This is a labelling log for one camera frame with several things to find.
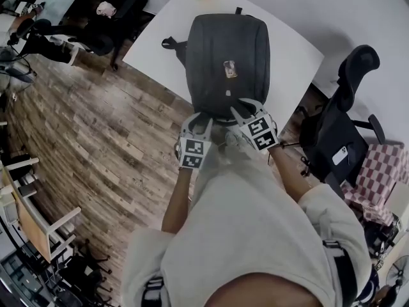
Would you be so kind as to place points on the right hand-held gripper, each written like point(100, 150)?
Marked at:
point(259, 133)

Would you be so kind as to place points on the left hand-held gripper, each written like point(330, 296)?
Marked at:
point(193, 152)

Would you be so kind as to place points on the red white checkered cloth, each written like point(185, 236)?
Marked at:
point(380, 177)

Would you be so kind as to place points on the person's light grey trousers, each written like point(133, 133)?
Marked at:
point(223, 168)

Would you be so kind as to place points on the wooden desk white legs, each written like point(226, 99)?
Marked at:
point(32, 229)

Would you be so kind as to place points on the white smartphone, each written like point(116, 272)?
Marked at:
point(342, 155)

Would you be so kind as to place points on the dark grey backpack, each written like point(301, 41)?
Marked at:
point(223, 43)

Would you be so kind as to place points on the pink cloth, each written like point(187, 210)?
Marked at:
point(106, 9)

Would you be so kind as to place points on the person's right forearm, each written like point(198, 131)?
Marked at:
point(287, 174)

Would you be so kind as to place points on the black mesh office chair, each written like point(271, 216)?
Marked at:
point(338, 133)

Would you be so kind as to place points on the small photo tag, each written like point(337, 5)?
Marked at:
point(230, 69)

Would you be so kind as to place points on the standing fan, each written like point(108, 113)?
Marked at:
point(397, 272)

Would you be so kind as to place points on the person's face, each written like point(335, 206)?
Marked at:
point(265, 293)

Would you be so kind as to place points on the person's light grey shirt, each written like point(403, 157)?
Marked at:
point(249, 222)

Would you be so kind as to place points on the person's left forearm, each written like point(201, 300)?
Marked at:
point(179, 200)

